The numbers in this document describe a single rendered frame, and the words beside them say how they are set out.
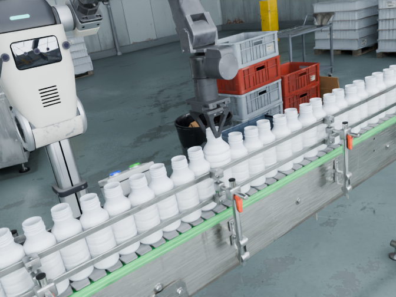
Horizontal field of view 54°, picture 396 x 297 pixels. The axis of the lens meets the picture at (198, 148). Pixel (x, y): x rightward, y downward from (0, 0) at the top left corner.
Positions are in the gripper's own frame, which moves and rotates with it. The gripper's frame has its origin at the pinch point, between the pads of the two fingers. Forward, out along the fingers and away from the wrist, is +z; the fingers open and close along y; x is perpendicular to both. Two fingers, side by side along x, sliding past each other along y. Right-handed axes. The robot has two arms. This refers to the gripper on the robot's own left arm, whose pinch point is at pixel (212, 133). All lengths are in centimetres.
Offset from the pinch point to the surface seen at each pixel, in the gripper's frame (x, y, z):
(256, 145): -11.4, -3.4, 6.7
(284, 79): -233, 185, 51
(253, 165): -10.1, -2.6, 12.1
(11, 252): 52, -2, 6
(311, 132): -34.4, -3.2, 10.2
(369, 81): -69, -1, 3
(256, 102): -182, 175, 59
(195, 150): 5.1, 1.3, 3.1
